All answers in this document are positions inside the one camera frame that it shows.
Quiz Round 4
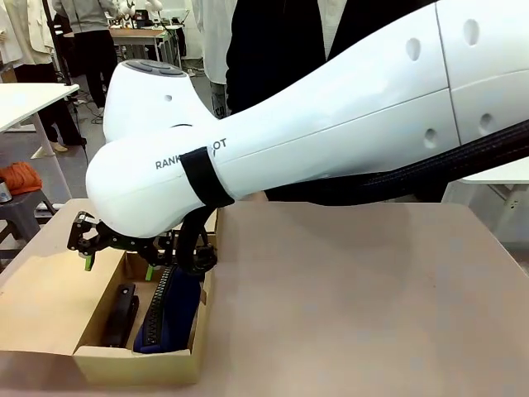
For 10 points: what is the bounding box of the white table with white legs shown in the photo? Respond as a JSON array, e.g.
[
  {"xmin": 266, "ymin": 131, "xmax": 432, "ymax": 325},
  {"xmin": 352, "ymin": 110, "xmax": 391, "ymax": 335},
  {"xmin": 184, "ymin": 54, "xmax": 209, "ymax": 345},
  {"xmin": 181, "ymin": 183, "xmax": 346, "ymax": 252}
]
[{"xmin": 0, "ymin": 82, "xmax": 81, "ymax": 200}]

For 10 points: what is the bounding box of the black velcro strap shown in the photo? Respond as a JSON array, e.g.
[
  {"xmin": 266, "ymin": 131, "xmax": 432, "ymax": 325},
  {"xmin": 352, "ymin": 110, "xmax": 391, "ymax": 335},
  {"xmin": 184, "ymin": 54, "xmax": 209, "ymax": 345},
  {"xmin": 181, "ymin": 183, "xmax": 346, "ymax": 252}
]
[{"xmin": 181, "ymin": 149, "xmax": 236, "ymax": 208}]

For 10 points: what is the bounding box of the black stapler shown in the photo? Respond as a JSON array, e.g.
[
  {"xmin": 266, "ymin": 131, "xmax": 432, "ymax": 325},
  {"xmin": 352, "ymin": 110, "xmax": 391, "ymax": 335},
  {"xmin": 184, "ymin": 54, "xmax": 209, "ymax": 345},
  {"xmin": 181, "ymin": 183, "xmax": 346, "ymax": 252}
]
[{"xmin": 100, "ymin": 283, "xmax": 141, "ymax": 349}]

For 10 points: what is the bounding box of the large open cardboard box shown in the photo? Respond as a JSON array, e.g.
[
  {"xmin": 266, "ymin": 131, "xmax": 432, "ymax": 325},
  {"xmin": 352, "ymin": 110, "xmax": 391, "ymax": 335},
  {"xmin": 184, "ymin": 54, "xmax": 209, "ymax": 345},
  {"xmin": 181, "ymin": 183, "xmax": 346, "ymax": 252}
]
[{"xmin": 0, "ymin": 246, "xmax": 217, "ymax": 390}]

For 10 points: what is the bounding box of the grey workbench with wooden top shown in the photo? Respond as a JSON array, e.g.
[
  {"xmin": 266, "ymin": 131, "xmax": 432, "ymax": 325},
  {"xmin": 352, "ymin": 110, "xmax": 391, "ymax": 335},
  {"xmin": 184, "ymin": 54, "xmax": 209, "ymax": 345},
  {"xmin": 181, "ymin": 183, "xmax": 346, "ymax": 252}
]
[{"xmin": 107, "ymin": 22, "xmax": 188, "ymax": 64}]

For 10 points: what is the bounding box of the black braided cable sleeve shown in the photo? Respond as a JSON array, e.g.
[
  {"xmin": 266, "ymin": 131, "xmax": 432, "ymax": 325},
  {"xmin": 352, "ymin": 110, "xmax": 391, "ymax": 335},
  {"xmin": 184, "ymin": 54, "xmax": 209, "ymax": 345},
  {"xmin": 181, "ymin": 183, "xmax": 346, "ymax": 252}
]
[{"xmin": 176, "ymin": 122, "xmax": 529, "ymax": 279}]

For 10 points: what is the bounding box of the orange cloth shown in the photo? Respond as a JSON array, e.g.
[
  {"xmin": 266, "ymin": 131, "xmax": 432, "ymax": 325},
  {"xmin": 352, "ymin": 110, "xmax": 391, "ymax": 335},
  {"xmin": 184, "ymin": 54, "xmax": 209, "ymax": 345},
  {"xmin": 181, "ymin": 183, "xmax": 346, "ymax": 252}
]
[{"xmin": 0, "ymin": 160, "xmax": 44, "ymax": 196}]

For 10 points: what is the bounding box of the black tripod pole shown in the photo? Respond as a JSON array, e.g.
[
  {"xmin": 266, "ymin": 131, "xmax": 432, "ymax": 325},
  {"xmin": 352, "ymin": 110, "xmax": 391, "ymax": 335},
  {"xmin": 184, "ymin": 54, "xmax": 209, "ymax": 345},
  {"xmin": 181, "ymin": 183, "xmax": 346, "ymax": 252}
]
[{"xmin": 41, "ymin": 0, "xmax": 90, "ymax": 167}]

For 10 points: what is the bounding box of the person in cream coat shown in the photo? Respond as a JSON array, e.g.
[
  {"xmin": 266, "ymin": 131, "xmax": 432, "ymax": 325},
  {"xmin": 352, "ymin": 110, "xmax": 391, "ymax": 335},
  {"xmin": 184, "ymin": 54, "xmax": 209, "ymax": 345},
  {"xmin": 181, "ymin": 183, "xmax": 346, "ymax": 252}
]
[{"xmin": 0, "ymin": 0, "xmax": 86, "ymax": 153}]

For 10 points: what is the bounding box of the grey stool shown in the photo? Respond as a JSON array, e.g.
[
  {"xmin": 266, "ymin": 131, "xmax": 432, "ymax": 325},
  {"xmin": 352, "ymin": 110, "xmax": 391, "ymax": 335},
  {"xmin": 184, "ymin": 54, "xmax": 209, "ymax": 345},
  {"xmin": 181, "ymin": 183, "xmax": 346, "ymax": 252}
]
[{"xmin": 0, "ymin": 190, "xmax": 58, "ymax": 258}]

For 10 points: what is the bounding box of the navy Campus pencil case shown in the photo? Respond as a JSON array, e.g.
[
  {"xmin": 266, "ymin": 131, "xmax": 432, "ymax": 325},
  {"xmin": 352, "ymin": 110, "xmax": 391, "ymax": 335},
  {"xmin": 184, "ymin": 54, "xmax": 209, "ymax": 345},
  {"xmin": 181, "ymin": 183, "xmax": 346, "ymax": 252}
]
[{"xmin": 132, "ymin": 264, "xmax": 204, "ymax": 357}]

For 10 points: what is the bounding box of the cardboard box with white marker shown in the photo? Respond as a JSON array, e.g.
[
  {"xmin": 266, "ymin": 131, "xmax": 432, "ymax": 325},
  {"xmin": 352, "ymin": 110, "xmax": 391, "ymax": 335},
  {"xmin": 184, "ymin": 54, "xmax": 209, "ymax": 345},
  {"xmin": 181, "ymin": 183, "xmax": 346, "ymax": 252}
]
[{"xmin": 36, "ymin": 198, "xmax": 226, "ymax": 265}]

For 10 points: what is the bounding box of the person in black cardigan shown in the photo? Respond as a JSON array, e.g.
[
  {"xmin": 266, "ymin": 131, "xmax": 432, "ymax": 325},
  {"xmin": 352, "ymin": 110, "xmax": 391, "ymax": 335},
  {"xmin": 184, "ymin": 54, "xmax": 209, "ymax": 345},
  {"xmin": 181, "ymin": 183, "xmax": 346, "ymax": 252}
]
[{"xmin": 226, "ymin": 0, "xmax": 448, "ymax": 206}]

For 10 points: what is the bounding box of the person in white coat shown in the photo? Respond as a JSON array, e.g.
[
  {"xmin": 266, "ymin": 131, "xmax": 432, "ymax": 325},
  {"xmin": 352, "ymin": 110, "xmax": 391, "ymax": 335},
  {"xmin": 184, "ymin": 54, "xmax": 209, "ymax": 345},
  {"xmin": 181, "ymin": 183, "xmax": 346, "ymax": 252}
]
[{"xmin": 191, "ymin": 0, "xmax": 237, "ymax": 122}]

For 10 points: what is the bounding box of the person in grey sweater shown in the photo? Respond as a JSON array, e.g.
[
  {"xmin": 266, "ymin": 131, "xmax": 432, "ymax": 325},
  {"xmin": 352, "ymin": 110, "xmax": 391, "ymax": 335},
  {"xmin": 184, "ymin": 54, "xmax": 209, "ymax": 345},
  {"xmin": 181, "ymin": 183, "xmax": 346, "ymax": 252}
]
[{"xmin": 52, "ymin": 0, "xmax": 120, "ymax": 110}]

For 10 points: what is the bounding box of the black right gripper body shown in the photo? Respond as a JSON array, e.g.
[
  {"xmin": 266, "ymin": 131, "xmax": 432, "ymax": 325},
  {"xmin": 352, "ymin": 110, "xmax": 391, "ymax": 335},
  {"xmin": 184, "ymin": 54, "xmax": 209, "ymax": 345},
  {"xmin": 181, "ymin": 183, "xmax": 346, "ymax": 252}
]
[{"xmin": 98, "ymin": 230, "xmax": 179, "ymax": 266}]

